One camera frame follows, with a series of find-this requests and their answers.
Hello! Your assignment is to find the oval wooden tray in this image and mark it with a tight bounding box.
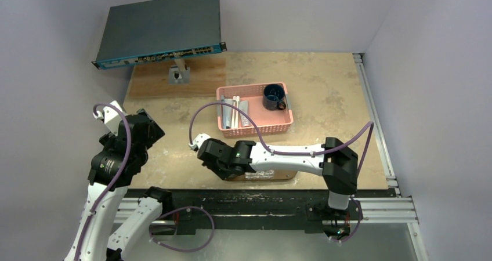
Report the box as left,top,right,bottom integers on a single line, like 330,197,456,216
227,170,298,182

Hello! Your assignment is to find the pink plastic basket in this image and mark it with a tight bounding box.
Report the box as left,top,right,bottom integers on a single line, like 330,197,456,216
216,82,294,135

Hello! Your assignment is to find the dark blue mug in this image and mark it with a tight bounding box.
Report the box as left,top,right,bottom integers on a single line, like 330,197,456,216
262,84,287,111

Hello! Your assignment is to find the clear glass toothbrush holder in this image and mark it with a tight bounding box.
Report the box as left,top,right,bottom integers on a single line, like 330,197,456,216
244,169,275,180

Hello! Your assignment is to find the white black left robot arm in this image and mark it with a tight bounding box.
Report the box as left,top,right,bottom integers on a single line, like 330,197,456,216
65,106,173,260

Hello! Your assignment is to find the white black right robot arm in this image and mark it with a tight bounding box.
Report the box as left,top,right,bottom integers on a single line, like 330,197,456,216
189,134,359,219

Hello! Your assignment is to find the blue capped toothpaste tube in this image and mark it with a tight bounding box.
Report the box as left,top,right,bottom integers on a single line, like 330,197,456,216
222,99,233,129

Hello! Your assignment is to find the brown wooden board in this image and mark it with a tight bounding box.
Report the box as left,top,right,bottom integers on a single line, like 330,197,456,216
127,56,226,99

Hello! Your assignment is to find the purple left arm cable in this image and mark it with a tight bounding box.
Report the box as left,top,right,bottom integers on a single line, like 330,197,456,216
73,103,133,261

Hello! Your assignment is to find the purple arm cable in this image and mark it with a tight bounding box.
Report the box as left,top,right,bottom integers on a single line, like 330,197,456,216
73,103,133,261
188,101,375,176

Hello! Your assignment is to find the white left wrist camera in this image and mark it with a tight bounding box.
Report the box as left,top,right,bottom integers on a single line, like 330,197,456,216
93,100,127,136

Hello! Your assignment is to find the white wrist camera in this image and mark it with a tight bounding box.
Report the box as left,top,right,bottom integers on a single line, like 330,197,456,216
93,100,127,136
189,133,211,152

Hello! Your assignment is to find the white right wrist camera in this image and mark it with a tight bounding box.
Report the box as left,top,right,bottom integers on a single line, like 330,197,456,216
189,133,211,152

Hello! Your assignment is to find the black table front rail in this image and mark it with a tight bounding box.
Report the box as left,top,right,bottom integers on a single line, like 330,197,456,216
117,189,400,235

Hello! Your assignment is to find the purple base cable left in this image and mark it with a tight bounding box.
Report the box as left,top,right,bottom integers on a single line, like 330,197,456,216
149,208,215,253

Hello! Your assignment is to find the grey metal bracket stand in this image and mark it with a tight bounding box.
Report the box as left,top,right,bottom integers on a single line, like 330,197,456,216
168,59,191,85

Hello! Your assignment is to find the grey blue network switch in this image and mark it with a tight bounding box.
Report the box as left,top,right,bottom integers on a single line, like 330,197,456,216
92,0,227,70

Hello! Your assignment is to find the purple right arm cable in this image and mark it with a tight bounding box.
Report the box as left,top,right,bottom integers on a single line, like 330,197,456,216
188,101,375,176

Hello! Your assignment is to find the aluminium frame rail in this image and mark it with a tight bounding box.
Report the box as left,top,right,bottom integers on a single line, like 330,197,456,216
353,53,418,224

